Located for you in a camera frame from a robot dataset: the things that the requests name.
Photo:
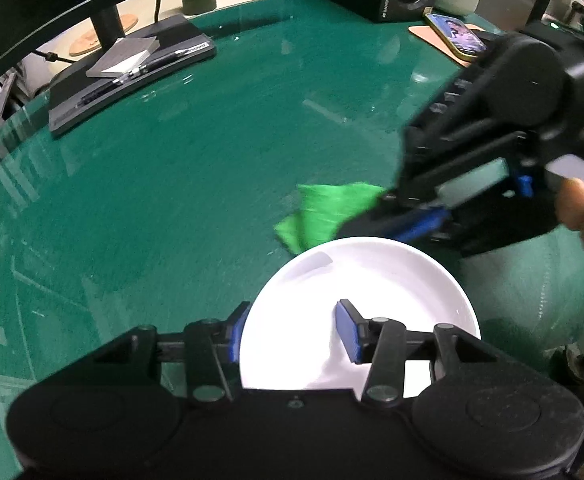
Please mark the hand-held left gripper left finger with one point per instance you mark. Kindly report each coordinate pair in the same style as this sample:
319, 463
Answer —
236, 335

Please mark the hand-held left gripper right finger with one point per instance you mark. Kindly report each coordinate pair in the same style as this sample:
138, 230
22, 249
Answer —
347, 330

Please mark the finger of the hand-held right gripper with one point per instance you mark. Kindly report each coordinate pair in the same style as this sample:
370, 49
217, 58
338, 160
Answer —
421, 224
371, 222

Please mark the white round plate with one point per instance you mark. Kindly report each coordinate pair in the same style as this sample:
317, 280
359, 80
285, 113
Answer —
312, 300

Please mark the green cloth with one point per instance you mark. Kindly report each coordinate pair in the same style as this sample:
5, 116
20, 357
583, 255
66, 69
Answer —
322, 210

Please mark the smartphone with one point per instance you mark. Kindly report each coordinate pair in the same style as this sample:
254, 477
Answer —
456, 32

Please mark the black pen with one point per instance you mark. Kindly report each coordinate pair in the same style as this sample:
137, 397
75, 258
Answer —
162, 60

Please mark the black monitor stand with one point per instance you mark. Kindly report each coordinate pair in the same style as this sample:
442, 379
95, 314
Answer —
172, 40

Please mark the grey notepad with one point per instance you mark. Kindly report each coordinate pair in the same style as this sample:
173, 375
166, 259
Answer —
122, 55

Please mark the wooden coaster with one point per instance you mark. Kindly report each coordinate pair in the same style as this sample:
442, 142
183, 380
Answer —
87, 42

